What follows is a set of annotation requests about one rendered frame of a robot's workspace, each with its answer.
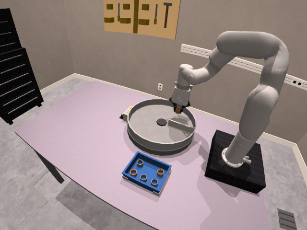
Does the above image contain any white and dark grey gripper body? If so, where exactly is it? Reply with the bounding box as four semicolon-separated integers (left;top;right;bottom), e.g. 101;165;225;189
171;86;190;106

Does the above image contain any blue shallow tray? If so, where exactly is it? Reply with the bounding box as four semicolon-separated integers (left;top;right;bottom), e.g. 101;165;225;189
122;151;172;193

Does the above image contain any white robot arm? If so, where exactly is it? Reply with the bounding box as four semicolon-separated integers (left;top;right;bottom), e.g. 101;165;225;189
174;31;289;168

